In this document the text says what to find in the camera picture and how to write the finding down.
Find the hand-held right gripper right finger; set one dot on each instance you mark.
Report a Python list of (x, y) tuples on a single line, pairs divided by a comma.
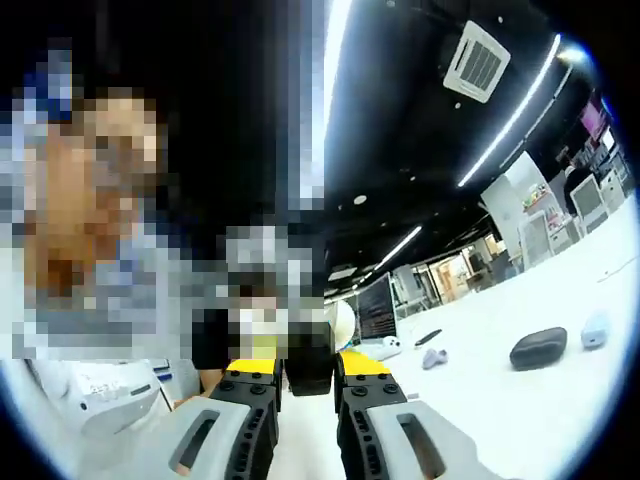
[(367, 395)]

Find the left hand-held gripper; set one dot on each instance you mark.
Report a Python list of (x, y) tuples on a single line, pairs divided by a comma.
[(346, 325)]

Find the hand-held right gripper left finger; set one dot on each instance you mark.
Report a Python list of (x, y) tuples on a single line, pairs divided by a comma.
[(255, 395)]

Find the black googly-eyed earbud case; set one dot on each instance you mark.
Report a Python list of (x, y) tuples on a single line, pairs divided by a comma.
[(310, 380)]

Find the lavender earbud case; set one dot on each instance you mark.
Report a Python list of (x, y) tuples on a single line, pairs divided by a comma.
[(434, 359)]

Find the black oval earbud case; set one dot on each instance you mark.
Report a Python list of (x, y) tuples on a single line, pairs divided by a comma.
[(539, 349)]

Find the light blue earbud case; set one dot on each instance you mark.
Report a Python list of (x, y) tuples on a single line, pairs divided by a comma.
[(596, 331)]

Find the open laptop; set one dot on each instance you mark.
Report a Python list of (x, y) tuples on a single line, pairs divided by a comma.
[(377, 307)]

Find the white rounded gadget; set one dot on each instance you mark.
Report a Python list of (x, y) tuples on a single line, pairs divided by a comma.
[(390, 347)]

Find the black pen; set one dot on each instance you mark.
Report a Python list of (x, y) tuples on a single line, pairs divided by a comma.
[(429, 337)]

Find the long ceiling light strip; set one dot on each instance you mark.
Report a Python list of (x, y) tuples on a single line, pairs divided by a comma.
[(517, 121), (400, 246), (337, 60)]

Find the white table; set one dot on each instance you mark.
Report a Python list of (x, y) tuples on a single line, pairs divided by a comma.
[(500, 410)]

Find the person's white shirt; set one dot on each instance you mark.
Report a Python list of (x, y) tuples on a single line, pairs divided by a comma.
[(100, 450)]

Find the white square pillar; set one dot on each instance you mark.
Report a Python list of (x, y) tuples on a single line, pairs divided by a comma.
[(505, 210)]

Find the white mesh office chair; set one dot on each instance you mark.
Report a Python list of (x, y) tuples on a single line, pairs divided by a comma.
[(534, 237), (589, 200)]

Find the white ceiling air conditioner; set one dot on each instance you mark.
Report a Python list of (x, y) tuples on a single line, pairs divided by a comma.
[(477, 62)]

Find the pink wall screen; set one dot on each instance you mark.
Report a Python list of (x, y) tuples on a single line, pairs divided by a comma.
[(597, 117)]

